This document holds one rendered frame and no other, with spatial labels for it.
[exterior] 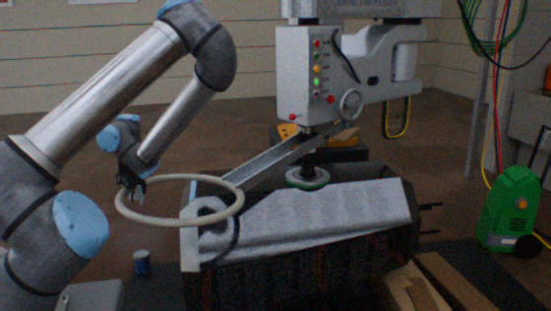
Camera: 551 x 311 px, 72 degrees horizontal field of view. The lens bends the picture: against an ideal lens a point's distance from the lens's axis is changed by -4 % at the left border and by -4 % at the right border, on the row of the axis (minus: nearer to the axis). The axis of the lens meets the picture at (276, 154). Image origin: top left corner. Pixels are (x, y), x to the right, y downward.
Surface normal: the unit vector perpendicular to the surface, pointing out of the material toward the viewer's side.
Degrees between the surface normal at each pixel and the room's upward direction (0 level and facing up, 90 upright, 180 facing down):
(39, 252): 80
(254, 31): 90
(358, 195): 45
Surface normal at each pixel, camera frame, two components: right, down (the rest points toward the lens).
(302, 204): 0.12, -0.44
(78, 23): 0.21, 0.32
